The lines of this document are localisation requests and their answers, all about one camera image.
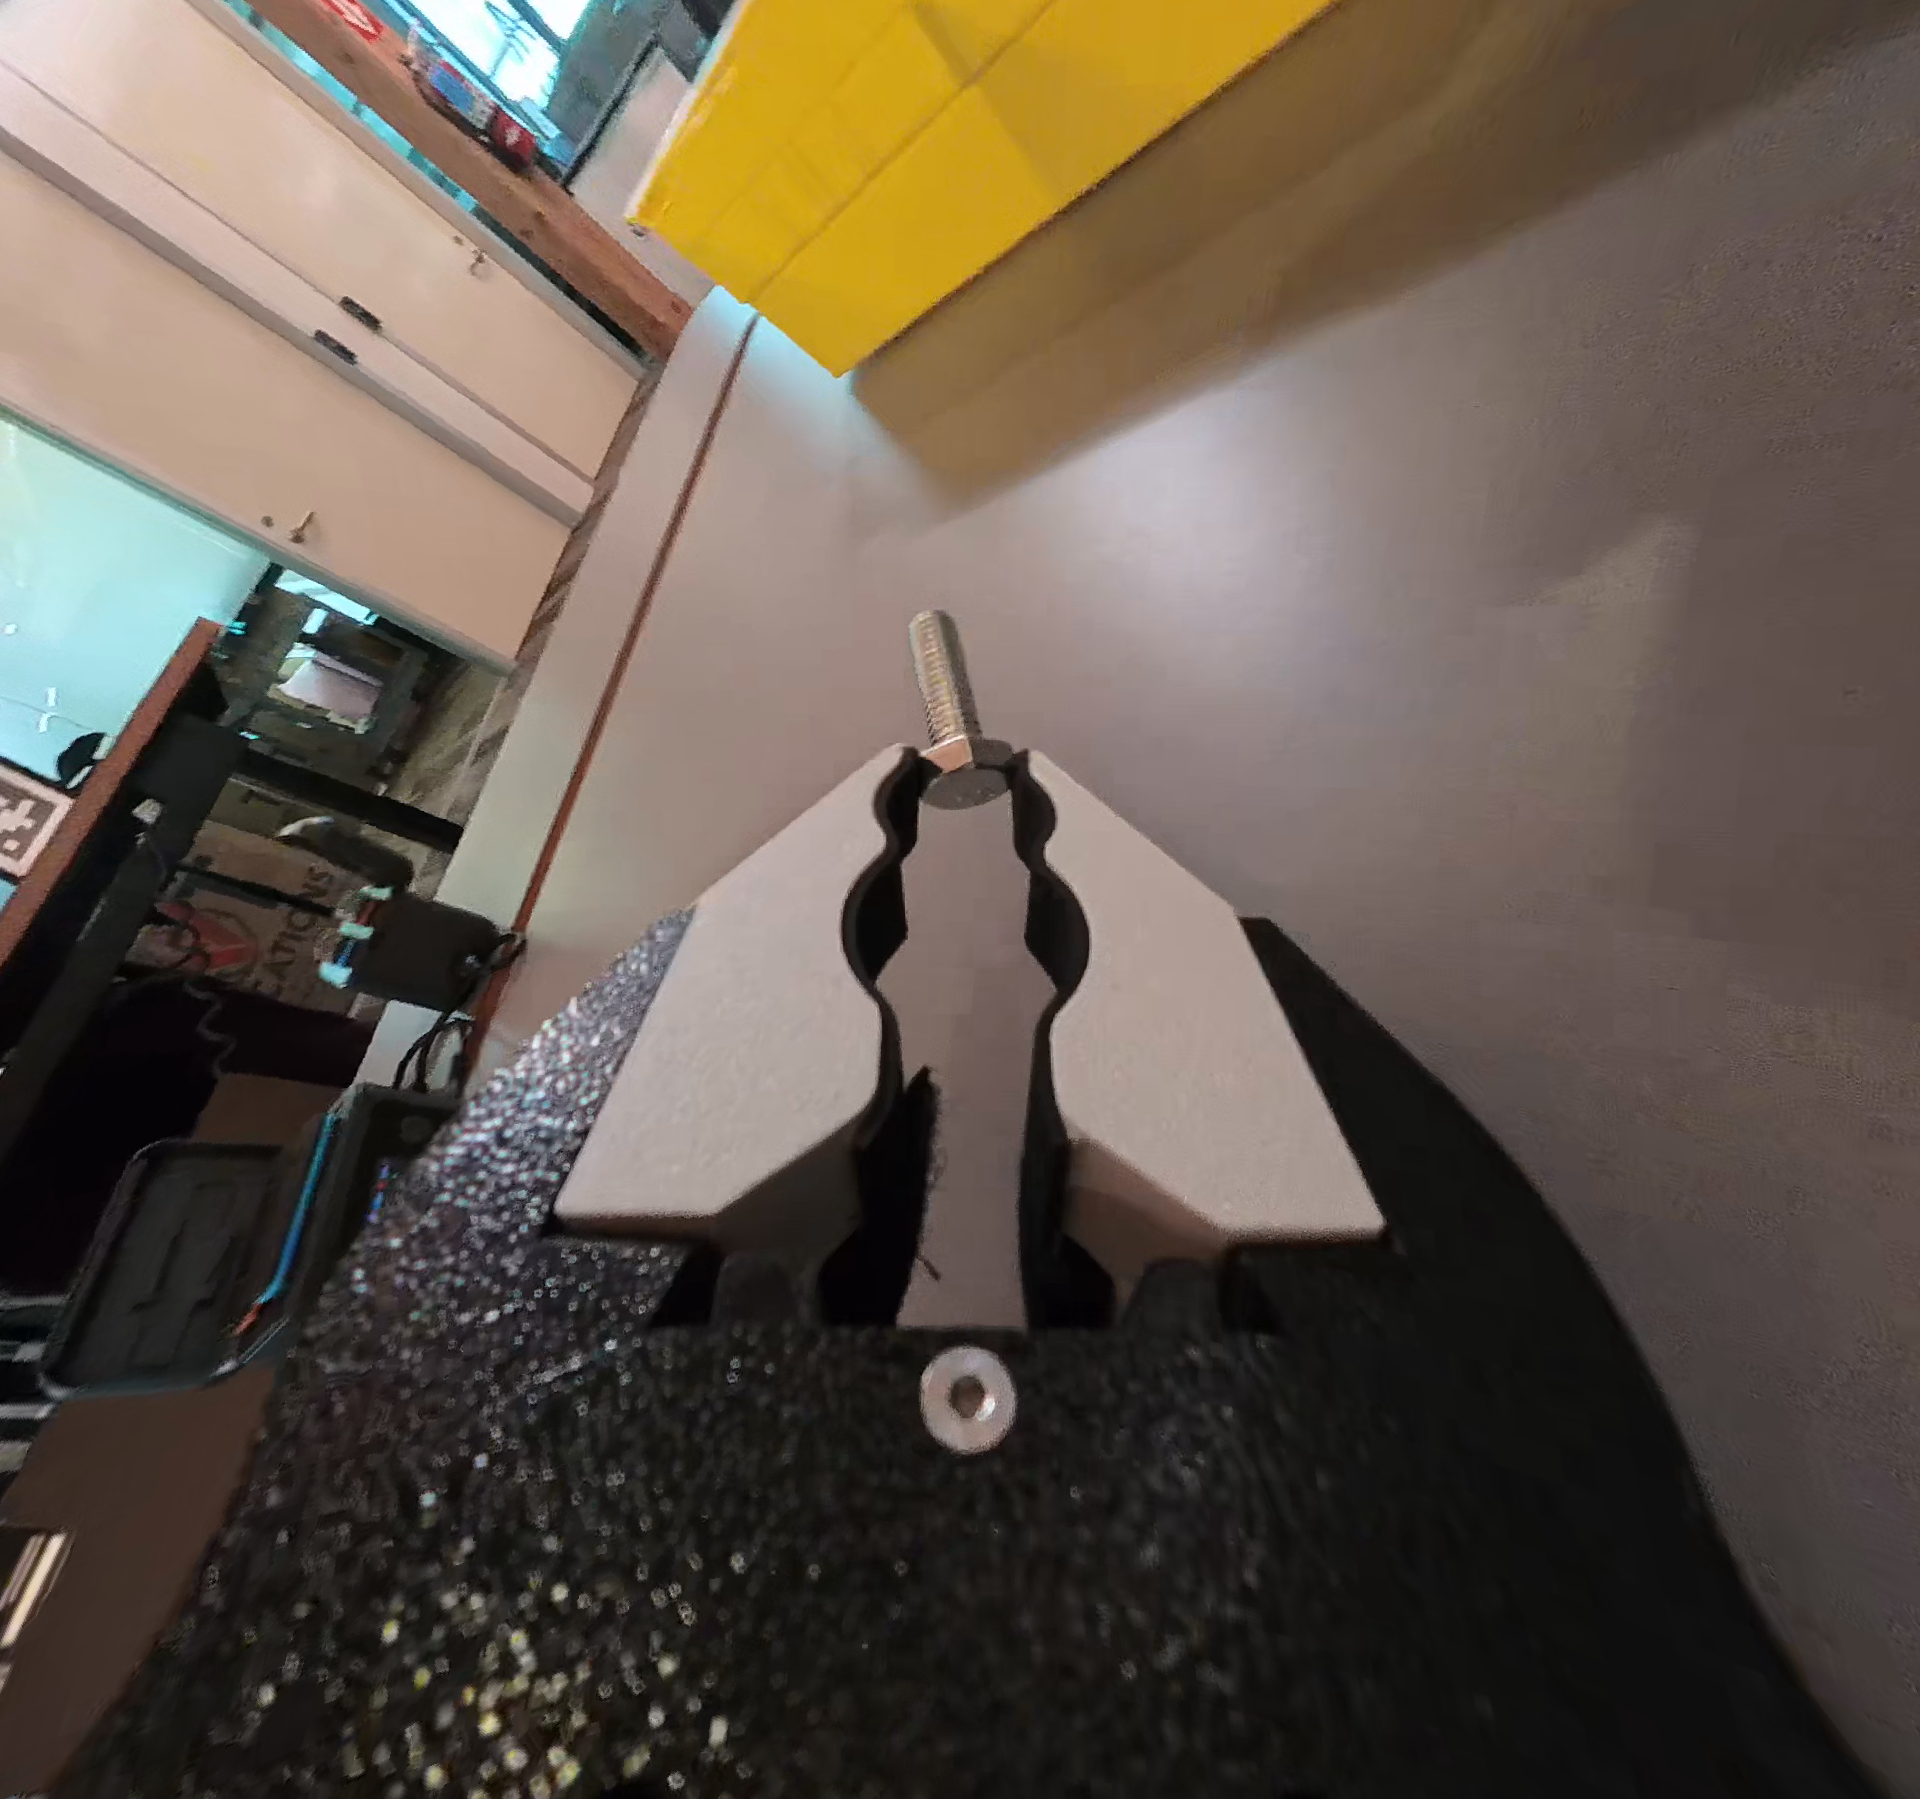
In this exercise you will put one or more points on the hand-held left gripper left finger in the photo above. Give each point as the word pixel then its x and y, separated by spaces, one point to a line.
pixel 720 1064

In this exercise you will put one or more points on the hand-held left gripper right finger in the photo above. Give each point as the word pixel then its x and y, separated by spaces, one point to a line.
pixel 1199 1078

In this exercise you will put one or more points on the silver hex bolt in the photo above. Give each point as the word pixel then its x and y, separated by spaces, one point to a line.
pixel 945 690

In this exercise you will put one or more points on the black box with blue connectors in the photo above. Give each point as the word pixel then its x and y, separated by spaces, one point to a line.
pixel 428 952

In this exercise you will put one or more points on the printed cardboard box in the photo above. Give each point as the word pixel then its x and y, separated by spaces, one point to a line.
pixel 285 914

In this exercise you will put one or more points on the black power station with screen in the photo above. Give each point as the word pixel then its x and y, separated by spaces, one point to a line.
pixel 165 1260

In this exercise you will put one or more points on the black white marker tag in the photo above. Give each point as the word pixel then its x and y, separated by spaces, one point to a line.
pixel 23 824

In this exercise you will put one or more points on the teal glass panel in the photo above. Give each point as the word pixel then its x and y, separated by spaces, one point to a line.
pixel 103 585

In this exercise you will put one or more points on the yellow plastic bin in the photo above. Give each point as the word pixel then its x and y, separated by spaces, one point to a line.
pixel 929 180

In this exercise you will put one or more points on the wooden beam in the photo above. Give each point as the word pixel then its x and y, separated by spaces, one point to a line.
pixel 449 164

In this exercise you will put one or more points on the white cabinet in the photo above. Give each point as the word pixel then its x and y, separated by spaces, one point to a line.
pixel 225 254

